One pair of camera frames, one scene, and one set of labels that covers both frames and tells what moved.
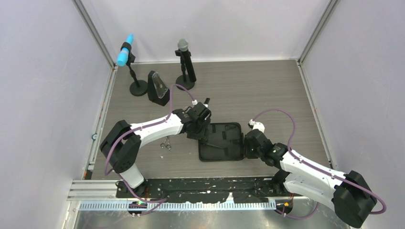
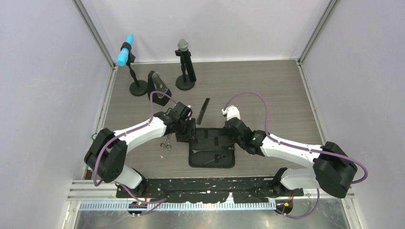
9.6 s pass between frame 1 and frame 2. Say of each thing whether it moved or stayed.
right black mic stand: stayed
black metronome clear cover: stayed
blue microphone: stayed
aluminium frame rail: stayed
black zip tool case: moved
